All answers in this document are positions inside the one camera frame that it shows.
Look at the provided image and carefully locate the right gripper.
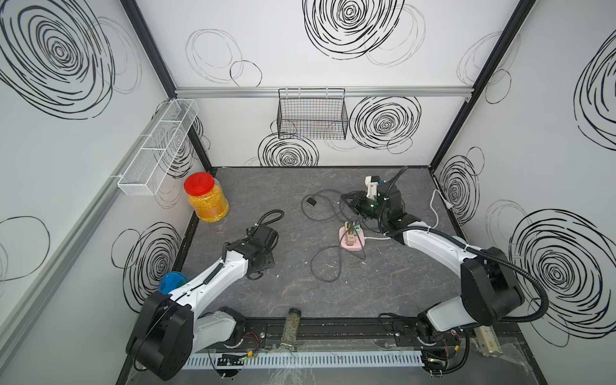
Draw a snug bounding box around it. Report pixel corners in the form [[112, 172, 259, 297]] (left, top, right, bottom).
[[340, 192, 388, 226]]

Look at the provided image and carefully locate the brown pink charger plug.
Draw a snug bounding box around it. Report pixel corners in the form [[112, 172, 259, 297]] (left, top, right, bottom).
[[345, 231, 356, 246]]

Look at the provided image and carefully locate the pink power strip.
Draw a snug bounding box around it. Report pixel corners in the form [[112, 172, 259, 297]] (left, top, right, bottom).
[[338, 227, 366, 252]]

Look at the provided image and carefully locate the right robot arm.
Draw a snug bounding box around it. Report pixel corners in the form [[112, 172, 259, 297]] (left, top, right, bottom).
[[341, 168, 550, 345]]

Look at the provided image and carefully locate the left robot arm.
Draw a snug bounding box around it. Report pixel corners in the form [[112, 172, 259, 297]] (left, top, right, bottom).
[[126, 209, 285, 380]]

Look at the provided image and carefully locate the glass spice bottle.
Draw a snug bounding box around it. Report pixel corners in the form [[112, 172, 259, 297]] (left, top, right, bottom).
[[280, 308, 302, 351]]

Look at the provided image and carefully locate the red lid corn jar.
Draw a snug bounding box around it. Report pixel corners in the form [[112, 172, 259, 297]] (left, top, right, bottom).
[[184, 172, 229, 223]]

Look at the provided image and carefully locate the blue lid jar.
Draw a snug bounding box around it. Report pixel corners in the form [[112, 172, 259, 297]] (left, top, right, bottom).
[[158, 271, 189, 295]]

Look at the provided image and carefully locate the beige small bottle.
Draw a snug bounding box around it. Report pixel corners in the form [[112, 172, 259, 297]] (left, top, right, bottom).
[[474, 326, 503, 358]]

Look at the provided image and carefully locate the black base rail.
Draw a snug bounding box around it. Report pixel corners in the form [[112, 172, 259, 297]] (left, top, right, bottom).
[[192, 314, 521, 350]]

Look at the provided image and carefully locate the white power strip cord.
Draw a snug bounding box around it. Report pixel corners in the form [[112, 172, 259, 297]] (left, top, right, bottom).
[[363, 188, 456, 242]]

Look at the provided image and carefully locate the black wire basket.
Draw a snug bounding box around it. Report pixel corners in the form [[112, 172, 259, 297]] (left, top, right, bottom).
[[276, 96, 349, 141]]

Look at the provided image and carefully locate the aluminium wall rail back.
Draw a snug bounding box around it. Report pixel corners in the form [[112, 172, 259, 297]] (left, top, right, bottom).
[[176, 86, 474, 99]]

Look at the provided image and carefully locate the aluminium wall rail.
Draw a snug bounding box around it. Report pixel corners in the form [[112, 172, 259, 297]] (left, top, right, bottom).
[[176, 86, 474, 99], [1, 99, 186, 363]]

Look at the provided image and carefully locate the white slotted cable duct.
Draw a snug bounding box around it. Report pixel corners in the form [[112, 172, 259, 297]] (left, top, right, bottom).
[[183, 351, 424, 370]]

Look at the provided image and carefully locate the white wire shelf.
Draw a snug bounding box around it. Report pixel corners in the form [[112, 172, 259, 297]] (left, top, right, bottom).
[[117, 99, 198, 197]]

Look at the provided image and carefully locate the aluminium wall rail left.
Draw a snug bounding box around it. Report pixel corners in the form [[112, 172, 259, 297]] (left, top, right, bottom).
[[1, 99, 186, 363]]

